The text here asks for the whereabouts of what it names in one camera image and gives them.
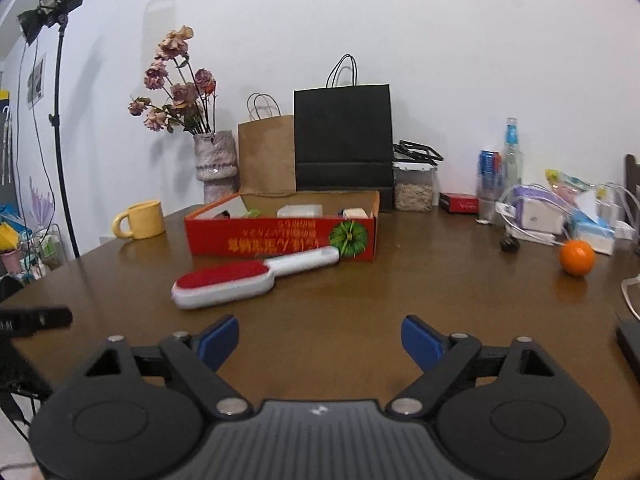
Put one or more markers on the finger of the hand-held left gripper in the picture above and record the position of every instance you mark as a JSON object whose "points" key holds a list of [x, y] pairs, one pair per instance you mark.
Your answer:
{"points": [[40, 320]]}

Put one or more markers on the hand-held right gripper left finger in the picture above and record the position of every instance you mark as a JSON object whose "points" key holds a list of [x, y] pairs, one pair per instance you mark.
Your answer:
{"points": [[217, 340]]}

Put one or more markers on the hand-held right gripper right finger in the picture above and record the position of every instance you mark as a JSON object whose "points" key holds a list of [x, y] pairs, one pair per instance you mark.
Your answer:
{"points": [[420, 340]]}

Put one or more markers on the red cardboard box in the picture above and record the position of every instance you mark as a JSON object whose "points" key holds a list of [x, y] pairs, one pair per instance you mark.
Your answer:
{"points": [[280, 240]]}

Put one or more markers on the beige cube charger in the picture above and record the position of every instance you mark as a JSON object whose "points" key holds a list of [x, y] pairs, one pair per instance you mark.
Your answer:
{"points": [[356, 213]]}

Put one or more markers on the red-topped white lint brush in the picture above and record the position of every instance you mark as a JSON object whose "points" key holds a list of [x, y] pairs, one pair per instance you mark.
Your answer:
{"points": [[300, 211]]}

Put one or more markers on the small black object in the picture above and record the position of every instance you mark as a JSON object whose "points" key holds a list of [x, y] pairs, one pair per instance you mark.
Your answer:
{"points": [[510, 244]]}

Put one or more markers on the yellow mug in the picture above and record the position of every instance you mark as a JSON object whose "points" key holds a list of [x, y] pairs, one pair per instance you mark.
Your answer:
{"points": [[145, 220]]}

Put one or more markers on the small red box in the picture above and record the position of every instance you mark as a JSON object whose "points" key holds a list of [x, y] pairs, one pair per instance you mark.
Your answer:
{"points": [[459, 203]]}

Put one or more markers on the clear container of oats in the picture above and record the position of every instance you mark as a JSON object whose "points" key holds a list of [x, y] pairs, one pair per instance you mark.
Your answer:
{"points": [[412, 190]]}

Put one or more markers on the clear drinking glass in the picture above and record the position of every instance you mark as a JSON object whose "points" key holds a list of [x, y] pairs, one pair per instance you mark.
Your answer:
{"points": [[490, 200]]}

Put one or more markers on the mottled pink vase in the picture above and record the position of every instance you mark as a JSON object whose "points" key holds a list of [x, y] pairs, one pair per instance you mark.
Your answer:
{"points": [[216, 165]]}

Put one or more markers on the purple and white tissue pack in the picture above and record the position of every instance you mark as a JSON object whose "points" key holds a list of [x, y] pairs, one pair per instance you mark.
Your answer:
{"points": [[537, 210]]}

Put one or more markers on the orange fruit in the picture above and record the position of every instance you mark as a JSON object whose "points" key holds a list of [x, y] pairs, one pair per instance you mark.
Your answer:
{"points": [[577, 258]]}

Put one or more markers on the blue soda can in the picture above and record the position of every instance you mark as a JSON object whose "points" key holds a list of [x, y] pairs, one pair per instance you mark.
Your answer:
{"points": [[489, 165]]}

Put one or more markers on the stack of black frames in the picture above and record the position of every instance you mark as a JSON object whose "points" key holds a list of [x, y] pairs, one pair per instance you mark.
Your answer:
{"points": [[417, 151]]}

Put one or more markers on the brown paper bag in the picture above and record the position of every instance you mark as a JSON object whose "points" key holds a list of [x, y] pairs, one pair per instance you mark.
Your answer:
{"points": [[265, 155]]}

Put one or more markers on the blue and white tissue box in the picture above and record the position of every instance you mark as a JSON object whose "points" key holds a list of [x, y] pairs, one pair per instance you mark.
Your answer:
{"points": [[592, 232]]}

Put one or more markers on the clear glass bottle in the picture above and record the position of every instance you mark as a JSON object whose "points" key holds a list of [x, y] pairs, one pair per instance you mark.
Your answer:
{"points": [[512, 155]]}

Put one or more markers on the black flat object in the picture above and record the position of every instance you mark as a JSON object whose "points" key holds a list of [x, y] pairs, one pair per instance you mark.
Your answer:
{"points": [[630, 345]]}

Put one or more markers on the colourful snack packets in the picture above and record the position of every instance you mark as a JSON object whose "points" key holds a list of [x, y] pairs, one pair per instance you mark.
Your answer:
{"points": [[570, 182]]}

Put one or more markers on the black paper bag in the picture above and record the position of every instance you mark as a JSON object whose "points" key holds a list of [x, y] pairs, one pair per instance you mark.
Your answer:
{"points": [[342, 135]]}

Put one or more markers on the dried pink flowers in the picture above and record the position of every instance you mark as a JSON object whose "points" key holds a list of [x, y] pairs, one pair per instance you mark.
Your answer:
{"points": [[175, 95]]}

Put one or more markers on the dark wooden chair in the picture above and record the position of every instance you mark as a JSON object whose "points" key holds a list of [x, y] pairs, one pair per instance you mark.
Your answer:
{"points": [[633, 185]]}

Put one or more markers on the small wall picture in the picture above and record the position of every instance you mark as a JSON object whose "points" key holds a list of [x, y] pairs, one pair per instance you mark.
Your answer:
{"points": [[36, 82]]}

